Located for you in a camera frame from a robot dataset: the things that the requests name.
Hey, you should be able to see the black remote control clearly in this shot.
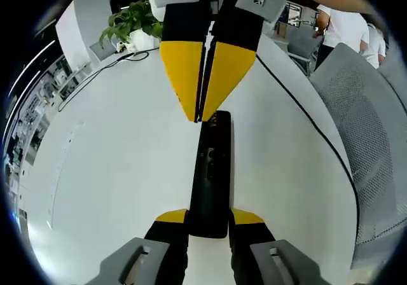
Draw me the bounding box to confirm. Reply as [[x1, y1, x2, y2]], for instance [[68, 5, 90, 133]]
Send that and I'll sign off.
[[189, 109, 232, 240]]

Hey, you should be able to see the grey mesh office chair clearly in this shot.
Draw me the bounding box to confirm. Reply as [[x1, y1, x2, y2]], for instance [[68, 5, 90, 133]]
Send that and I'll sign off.
[[308, 42, 407, 270]]

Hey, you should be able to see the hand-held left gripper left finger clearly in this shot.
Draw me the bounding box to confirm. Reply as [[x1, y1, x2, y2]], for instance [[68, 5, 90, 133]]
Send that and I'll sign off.
[[84, 207, 191, 285]]

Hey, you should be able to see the white square pillar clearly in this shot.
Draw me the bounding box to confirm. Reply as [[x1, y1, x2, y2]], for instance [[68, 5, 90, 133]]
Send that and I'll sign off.
[[55, 0, 112, 73]]

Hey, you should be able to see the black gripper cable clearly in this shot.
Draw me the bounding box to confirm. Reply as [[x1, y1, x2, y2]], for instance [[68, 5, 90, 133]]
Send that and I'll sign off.
[[256, 55, 361, 246]]

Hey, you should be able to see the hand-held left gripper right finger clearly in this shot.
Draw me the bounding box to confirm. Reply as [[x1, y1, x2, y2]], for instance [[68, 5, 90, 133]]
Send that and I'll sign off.
[[228, 207, 328, 285]]

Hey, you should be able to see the light grey office chair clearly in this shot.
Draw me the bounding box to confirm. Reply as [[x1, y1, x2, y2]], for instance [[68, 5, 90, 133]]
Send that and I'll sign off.
[[378, 60, 407, 114]]

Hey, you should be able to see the potted green plant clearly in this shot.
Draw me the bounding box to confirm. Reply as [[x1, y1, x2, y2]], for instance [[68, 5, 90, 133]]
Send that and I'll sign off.
[[99, 0, 165, 52]]

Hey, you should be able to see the thin black table cable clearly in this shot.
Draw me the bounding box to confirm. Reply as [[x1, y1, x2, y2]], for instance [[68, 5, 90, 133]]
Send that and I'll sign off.
[[57, 47, 160, 111]]

